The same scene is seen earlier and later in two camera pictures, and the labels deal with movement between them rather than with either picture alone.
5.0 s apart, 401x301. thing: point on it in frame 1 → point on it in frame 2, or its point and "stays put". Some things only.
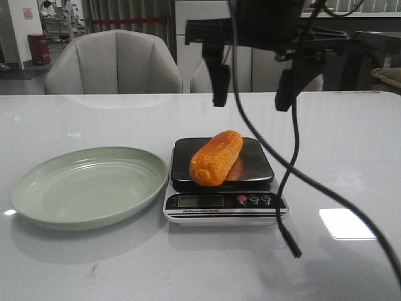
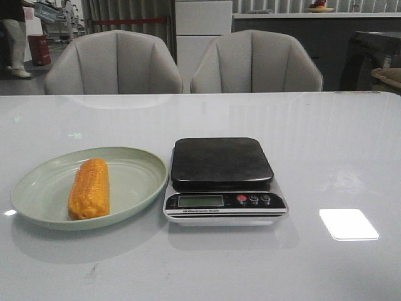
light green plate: (88, 188) stays put
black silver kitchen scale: (246, 196) stays put
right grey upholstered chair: (258, 72) stays put
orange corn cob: (212, 162) → (89, 195)
